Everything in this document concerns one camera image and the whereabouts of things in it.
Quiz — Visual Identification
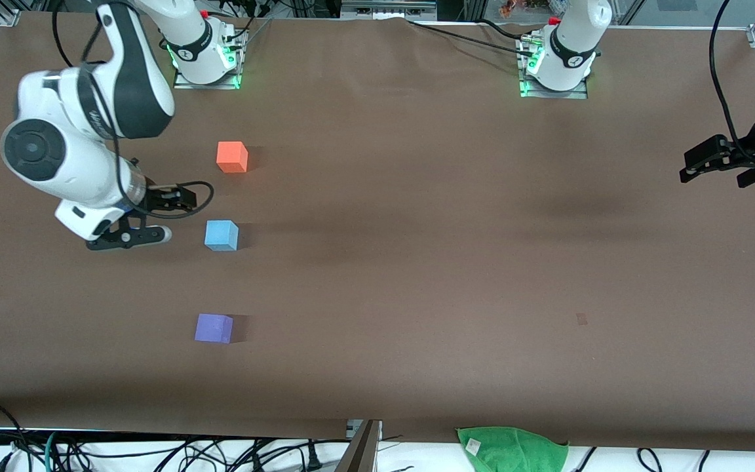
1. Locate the blue cube block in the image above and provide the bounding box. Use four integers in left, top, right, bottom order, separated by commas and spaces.
204, 220, 240, 252

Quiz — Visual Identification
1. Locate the orange cube block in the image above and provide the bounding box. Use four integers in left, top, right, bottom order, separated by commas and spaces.
216, 141, 249, 174

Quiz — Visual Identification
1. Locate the purple cube block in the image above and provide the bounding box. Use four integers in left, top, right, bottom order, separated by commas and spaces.
194, 313, 234, 344

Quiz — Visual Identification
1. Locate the brown table cover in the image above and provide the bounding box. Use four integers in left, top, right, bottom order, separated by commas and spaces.
0, 12, 755, 453

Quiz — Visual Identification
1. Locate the green cloth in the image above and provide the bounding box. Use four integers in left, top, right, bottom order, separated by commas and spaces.
456, 426, 570, 472

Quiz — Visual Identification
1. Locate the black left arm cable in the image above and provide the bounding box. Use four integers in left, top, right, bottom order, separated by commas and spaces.
709, 0, 746, 146

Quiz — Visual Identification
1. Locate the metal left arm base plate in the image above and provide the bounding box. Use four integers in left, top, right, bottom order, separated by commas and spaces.
518, 36, 590, 100

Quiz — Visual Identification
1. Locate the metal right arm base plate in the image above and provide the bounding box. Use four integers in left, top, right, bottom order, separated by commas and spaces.
173, 29, 248, 90

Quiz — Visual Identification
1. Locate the black cable along table edge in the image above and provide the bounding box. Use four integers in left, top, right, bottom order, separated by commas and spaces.
406, 18, 537, 53

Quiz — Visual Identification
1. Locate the teal cable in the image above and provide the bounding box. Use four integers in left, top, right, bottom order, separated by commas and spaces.
45, 431, 65, 472

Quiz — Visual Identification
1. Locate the grey metal frame box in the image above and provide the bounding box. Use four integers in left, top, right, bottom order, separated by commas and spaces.
341, 0, 438, 21

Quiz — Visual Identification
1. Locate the grey metal post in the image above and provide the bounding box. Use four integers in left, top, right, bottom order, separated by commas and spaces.
335, 420, 382, 472

